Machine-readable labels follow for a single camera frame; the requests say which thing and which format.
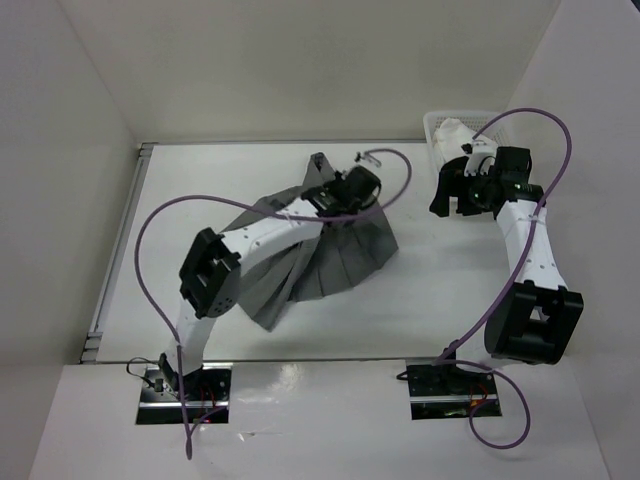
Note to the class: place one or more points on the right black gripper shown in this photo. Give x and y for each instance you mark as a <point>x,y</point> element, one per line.
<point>489,177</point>

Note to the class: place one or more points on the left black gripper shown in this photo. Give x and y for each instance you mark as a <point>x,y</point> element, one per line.
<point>338,178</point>

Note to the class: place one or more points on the grey pleated skirt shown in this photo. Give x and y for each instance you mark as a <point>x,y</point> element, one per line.
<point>343,256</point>

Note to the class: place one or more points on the black skirt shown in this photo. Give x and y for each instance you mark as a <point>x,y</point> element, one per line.
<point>453,183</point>

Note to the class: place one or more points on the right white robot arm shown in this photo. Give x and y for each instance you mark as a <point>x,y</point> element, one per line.
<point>535,315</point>

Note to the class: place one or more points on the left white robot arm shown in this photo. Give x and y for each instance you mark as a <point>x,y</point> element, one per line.
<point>215,265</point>

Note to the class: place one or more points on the white plastic basket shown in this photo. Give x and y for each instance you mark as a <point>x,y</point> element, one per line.
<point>500,133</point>

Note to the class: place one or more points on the white folded cloth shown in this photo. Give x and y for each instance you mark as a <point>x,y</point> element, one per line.
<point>448,140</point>

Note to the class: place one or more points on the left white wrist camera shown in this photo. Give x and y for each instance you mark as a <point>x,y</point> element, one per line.
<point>369,158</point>

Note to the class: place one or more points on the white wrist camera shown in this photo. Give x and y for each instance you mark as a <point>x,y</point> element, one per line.
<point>480,155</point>
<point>369,158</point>

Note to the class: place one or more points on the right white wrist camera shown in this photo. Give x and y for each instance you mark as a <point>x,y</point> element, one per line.
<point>480,155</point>

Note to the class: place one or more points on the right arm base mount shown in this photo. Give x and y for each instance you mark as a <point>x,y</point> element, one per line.
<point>449,392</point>

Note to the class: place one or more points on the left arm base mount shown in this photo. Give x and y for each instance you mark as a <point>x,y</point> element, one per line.
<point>207,394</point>

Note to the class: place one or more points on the aluminium table edge rail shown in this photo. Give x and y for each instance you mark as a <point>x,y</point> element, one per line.
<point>94,335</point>

